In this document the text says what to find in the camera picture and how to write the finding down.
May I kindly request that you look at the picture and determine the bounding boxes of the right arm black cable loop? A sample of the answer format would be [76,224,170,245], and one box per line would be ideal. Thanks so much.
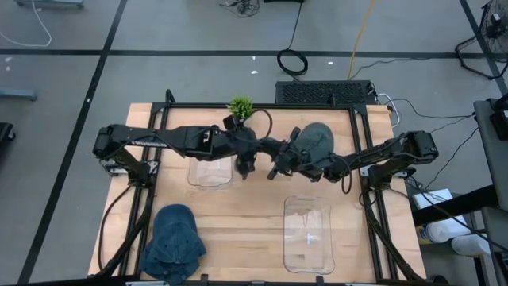
[340,157,355,195]

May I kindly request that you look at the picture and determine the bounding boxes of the black floor fan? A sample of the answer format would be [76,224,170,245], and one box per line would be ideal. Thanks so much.
[455,0,508,81]

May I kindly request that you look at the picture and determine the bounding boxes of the yellow cable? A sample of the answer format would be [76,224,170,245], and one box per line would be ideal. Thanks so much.
[347,0,376,81]

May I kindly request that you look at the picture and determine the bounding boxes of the blue denim cap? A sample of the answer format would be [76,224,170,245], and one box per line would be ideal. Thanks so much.
[138,253,202,286]
[152,203,199,249]
[141,232,208,268]

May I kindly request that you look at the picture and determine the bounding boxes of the white cable by tower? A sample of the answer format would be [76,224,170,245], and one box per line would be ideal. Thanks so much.
[376,92,402,129]

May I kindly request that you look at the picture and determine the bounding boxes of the clear plastic bin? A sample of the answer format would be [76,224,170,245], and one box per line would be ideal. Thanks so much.
[283,194,336,276]
[187,156,234,188]

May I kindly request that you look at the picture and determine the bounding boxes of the black floor object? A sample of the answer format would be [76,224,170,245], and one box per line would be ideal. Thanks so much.
[0,122,17,142]

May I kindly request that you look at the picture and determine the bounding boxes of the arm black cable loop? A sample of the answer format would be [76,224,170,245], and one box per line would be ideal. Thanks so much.
[340,157,355,195]
[249,107,275,140]

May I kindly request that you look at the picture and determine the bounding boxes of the black device on side table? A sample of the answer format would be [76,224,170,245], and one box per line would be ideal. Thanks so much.
[489,93,508,141]

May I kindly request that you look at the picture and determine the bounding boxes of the white paper box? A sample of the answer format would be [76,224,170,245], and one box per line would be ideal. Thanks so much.
[412,188,454,211]

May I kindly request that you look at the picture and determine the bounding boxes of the black aluminium table frame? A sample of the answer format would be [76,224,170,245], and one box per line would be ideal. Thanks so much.
[87,89,428,285]

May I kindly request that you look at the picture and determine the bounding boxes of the black shelf bar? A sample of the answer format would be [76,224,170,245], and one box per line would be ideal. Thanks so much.
[412,184,500,227]

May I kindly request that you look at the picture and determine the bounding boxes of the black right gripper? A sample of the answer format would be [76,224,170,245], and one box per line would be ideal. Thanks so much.
[267,126,321,180]

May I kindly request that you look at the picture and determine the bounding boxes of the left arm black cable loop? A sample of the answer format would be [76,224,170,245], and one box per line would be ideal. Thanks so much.
[249,107,275,140]

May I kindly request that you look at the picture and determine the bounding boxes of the grey furniture base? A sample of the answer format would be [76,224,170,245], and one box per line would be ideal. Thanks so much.
[14,0,86,10]

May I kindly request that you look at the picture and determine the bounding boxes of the black perforated computer tower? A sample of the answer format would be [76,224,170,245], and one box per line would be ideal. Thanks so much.
[275,80,377,106]

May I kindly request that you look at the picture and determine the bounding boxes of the grey-green corduroy cap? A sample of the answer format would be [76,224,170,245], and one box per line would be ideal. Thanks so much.
[293,122,335,168]

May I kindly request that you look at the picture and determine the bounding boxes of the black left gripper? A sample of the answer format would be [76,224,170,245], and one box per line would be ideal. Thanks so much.
[224,114,273,180]

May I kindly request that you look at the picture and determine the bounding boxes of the coiled black floor cable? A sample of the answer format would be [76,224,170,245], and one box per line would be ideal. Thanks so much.
[276,0,310,77]

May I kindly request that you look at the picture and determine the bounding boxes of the artificial plant in white pot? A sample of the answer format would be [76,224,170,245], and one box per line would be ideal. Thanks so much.
[226,95,255,121]

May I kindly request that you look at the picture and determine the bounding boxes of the thin black floor cable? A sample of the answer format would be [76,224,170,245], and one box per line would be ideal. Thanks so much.
[383,97,477,121]
[424,126,481,192]
[348,57,430,80]

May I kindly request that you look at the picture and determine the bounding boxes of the white floor cable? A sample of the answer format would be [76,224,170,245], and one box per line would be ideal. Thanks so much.
[0,0,53,48]

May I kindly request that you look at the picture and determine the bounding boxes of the tangled black floor cables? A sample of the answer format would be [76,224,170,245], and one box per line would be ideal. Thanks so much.
[217,0,261,18]

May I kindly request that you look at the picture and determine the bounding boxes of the white paper roll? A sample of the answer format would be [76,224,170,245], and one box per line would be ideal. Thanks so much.
[451,234,492,257]
[419,216,470,244]

